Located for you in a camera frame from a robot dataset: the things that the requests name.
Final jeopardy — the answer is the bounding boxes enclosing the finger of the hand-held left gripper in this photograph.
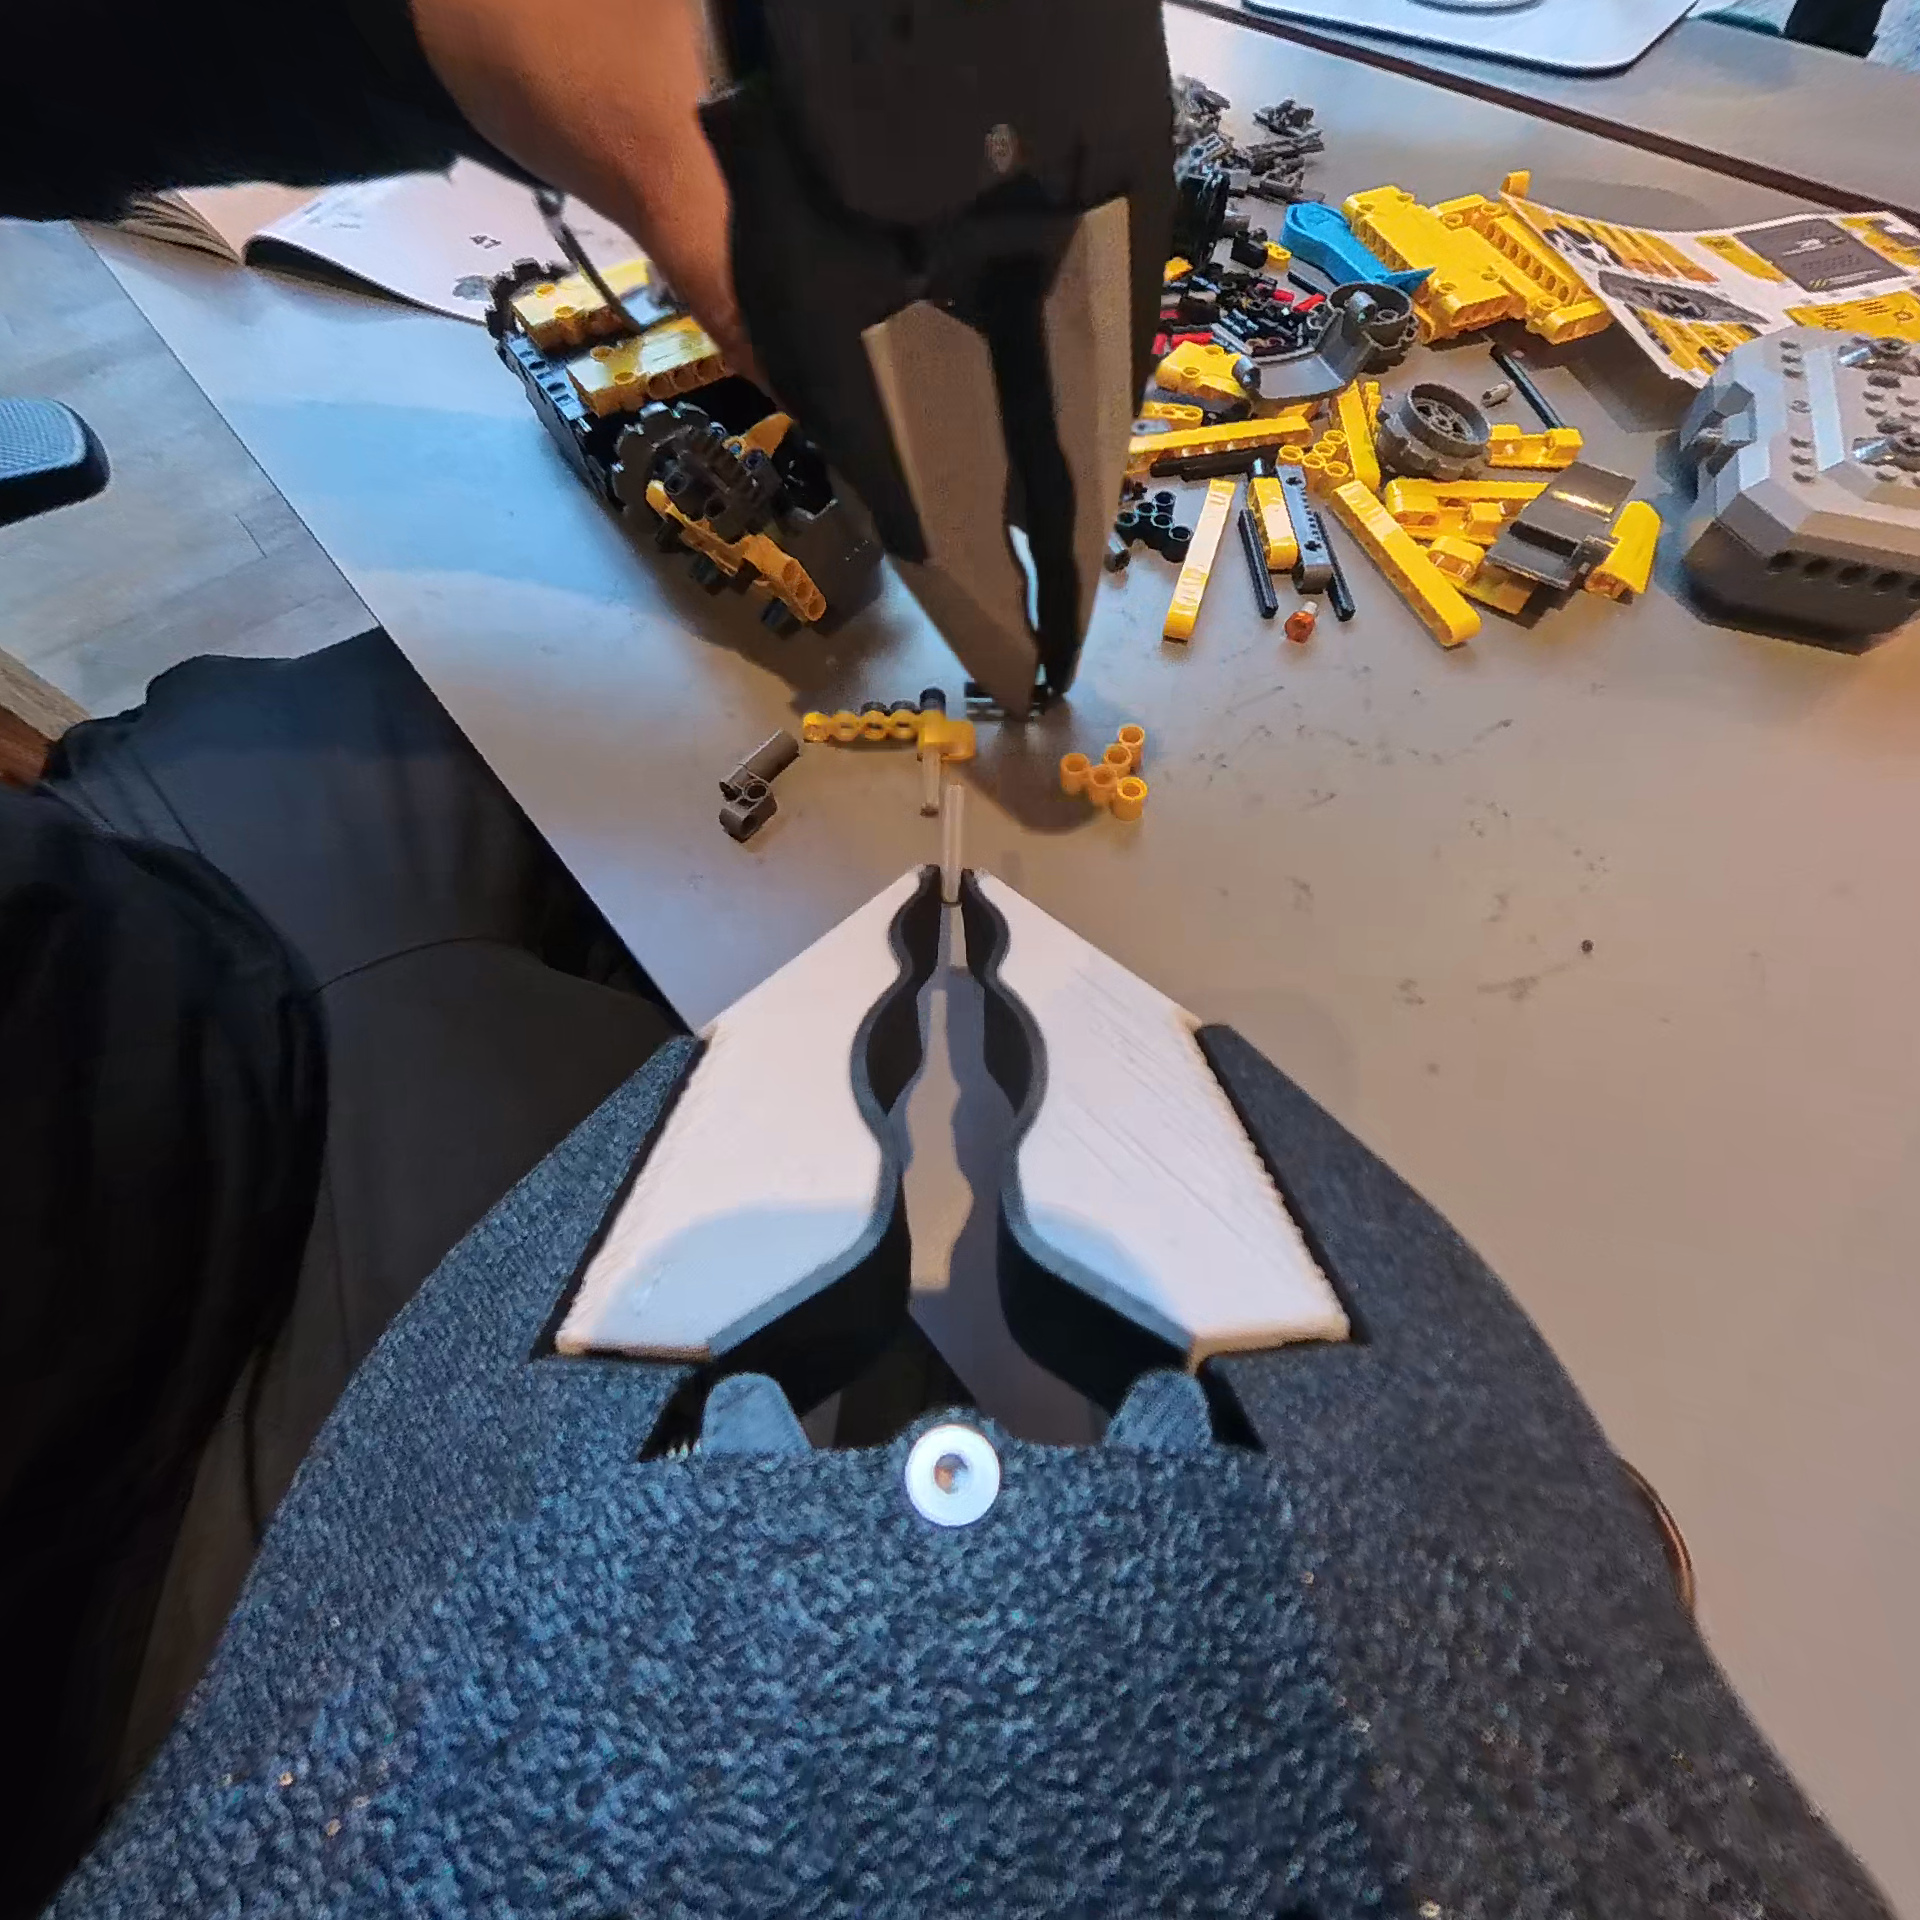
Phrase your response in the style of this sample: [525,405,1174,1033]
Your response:
[856,301,1039,703]
[1020,192,1140,713]

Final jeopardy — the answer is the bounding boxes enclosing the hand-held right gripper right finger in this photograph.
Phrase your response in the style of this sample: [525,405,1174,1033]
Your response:
[960,870,1356,1393]

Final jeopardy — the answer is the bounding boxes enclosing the thin grey axle rod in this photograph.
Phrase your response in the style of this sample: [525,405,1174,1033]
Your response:
[916,681,973,912]

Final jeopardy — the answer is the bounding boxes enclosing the person's left hand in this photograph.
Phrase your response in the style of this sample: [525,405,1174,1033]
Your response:
[564,65,758,405]

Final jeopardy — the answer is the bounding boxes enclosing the grey desk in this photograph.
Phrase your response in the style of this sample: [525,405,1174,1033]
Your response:
[73,0,1920,1892]

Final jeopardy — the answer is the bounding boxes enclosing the small yellow toy beam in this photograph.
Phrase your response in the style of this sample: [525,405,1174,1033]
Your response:
[796,693,986,761]

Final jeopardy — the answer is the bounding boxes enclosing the pile of toy parts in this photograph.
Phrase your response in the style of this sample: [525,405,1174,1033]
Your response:
[1114,75,1667,650]

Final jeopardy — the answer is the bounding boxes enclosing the small yellow angled connector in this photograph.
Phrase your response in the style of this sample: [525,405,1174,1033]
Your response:
[1051,723,1150,821]

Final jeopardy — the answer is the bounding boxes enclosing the white instruction booklet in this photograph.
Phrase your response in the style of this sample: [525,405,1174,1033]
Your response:
[120,165,651,319]

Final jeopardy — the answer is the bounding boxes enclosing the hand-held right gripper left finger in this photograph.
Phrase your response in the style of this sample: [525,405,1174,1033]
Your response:
[557,870,956,1402]

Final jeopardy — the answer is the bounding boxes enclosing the yellow black toy vehicle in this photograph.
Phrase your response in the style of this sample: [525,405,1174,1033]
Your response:
[489,254,750,512]

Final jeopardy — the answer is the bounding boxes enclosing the grey toy battery box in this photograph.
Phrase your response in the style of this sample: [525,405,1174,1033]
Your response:
[1671,319,1920,650]

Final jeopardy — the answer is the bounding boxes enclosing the yellow grey wheel assembly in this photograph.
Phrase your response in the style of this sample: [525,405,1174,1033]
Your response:
[614,405,878,637]

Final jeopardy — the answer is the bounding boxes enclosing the person's black top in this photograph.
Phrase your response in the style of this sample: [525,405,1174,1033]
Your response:
[0,778,335,1920]

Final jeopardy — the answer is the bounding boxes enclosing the blue brick separator tool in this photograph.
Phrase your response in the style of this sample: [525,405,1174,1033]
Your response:
[1272,192,1430,306]

